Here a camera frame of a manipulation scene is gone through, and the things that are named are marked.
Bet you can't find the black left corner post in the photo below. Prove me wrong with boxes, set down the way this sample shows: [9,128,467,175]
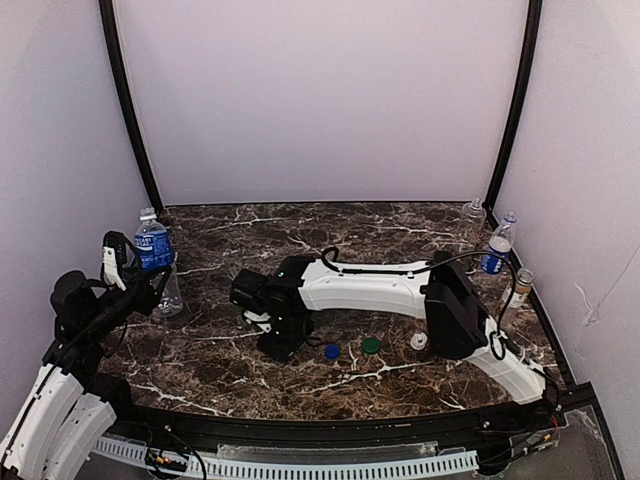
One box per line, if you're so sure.
[98,0,164,213]

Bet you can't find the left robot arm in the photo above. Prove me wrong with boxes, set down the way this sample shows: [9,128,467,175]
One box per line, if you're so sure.
[1,270,169,479]

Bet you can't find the blue cap blue label bottle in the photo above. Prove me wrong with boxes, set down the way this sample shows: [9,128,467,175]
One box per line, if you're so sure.
[481,211,517,275]

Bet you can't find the green bottle cap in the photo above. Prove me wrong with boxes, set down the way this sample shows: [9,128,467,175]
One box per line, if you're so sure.
[361,337,381,355]

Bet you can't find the black right corner post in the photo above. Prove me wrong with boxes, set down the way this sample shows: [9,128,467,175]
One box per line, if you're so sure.
[484,0,543,213]

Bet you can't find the Pocari Sweat clear bottle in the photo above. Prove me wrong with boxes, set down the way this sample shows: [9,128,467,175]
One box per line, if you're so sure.
[134,207,183,318]

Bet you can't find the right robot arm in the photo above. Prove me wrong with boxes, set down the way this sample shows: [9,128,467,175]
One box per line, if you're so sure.
[229,247,560,409]

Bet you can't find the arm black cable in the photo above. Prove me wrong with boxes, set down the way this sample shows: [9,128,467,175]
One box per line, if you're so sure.
[319,247,526,361]
[59,229,146,361]

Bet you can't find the brown drink bottle white label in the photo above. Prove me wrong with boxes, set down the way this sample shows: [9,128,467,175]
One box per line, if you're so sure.
[501,267,534,327]

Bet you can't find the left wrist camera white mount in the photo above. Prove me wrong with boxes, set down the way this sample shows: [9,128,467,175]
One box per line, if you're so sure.
[101,231,127,291]

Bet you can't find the black corner post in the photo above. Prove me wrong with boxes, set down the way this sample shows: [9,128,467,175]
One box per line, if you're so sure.
[484,0,543,213]
[98,0,164,213]

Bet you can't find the white slotted cable duct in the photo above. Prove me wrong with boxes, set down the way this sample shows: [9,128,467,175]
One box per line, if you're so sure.
[93,435,479,479]

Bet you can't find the white ribbed bottle cap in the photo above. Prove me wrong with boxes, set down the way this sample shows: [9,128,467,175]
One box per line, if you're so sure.
[410,332,428,351]

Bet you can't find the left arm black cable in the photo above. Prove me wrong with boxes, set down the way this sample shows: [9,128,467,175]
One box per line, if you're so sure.
[59,229,146,361]

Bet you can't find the clear unlabelled bottle white cap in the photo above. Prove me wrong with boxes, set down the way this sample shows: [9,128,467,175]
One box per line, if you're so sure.
[459,198,486,235]

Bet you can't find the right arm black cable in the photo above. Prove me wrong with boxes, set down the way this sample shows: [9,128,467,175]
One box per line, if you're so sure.
[319,247,526,361]

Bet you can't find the black table front rail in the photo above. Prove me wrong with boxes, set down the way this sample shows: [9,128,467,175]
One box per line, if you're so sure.
[114,389,591,454]

